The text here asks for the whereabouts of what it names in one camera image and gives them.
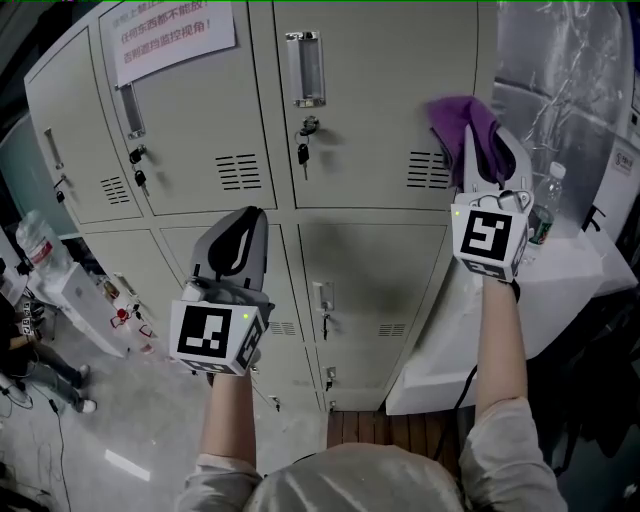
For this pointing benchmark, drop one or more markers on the white paper sign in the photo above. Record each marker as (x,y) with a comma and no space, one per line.
(172,40)

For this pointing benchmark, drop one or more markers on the person's left forearm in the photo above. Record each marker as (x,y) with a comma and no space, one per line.
(230,420)

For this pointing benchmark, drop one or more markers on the purple cloth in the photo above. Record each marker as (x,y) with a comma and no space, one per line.
(457,122)

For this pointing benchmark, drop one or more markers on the person's right forearm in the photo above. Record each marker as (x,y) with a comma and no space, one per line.
(500,350)

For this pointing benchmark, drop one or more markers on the white machine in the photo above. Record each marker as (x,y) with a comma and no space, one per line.
(620,165)

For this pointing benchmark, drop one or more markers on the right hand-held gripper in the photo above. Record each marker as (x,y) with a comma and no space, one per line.
(485,235)

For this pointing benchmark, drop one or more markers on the bank of grey locker doors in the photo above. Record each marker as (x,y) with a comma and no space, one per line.
(380,75)

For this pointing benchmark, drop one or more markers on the clear plastic bottle white cap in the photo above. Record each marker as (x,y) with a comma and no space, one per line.
(550,190)

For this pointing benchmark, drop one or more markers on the green label bottle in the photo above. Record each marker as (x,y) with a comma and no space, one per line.
(541,227)

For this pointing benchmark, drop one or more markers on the white table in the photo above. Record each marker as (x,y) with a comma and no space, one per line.
(560,295)

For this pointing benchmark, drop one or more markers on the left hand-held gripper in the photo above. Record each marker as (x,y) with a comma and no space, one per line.
(202,332)

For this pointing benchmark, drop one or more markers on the person's grey shirt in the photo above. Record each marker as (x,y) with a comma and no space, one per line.
(360,480)

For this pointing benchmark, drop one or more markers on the black-headed locker key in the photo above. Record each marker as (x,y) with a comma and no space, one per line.
(326,322)
(140,178)
(303,152)
(60,196)

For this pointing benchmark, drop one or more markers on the silver foil covered panel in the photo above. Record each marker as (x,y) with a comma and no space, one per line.
(560,75)

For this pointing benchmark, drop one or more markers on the large water bottle red label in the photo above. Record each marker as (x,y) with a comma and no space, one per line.
(42,245)

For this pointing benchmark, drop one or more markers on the red and white tools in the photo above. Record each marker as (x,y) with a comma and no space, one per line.
(127,315)

